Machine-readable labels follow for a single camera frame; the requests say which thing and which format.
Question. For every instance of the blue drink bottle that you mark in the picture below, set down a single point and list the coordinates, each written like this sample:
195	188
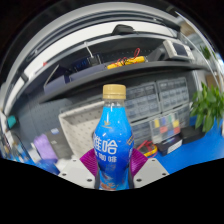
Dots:
112	133

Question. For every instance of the yellow tool with red leads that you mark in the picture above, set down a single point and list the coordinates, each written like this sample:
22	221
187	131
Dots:
128	61

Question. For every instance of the green leafy plant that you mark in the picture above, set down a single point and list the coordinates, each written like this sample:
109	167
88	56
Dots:
208	106

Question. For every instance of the purple plastic bag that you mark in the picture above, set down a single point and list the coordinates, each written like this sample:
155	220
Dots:
44	146

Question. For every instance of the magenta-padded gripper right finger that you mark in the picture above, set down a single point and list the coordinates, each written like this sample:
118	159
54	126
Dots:
150	170

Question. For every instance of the white carton box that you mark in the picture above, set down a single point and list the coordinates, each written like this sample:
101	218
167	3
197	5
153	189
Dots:
63	163

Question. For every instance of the yellow multimeter with red leads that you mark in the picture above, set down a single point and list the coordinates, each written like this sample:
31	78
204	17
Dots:
148	149

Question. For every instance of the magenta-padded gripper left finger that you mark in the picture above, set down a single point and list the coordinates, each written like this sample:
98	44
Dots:
76	171

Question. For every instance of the black wall shelf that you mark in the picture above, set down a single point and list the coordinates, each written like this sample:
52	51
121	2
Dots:
116	76

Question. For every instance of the black flat case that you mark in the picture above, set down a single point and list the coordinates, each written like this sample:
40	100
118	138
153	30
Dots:
192	134

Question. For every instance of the black device with antenna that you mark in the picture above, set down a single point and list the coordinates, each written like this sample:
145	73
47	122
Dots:
85	65

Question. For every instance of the white shelf unit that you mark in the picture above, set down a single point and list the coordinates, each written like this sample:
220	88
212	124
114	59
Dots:
206	53

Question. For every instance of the clear organizer with coloured parts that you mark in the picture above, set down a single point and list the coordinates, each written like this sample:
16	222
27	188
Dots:
165	126

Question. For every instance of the black rounded device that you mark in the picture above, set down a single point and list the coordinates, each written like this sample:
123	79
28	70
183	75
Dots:
122	30

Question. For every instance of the dark grey upright box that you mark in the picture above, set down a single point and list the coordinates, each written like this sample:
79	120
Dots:
60	141

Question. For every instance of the white bench instrument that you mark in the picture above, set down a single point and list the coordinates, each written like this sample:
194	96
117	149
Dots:
178	50

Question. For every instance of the black box with white label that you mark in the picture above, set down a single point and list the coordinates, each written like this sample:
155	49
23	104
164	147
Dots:
170	146

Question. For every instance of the white perforated tray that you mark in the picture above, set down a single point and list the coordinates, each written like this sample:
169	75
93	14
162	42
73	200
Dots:
80	130

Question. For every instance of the teal plastic bin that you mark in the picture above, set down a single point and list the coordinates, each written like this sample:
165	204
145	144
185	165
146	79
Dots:
11	121

